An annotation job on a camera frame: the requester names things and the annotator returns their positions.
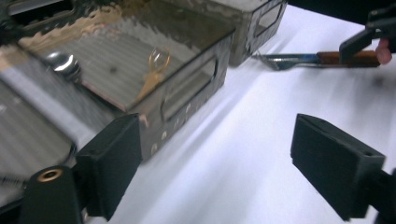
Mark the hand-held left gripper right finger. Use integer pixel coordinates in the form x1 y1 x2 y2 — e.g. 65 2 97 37
290 112 387 222

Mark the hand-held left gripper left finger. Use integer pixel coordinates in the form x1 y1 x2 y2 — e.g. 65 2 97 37
75 112 144 222

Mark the metal fork wooden handle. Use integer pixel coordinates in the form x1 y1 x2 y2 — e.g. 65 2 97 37
251 49 381 72

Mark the amber transparent plastic spoon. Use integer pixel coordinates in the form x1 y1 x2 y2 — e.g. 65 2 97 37
134 46 172 104

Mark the metal spoon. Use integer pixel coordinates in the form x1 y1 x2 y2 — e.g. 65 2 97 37
43 49 83 85

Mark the white table cover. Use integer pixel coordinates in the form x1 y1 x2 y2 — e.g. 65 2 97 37
90 4 396 224

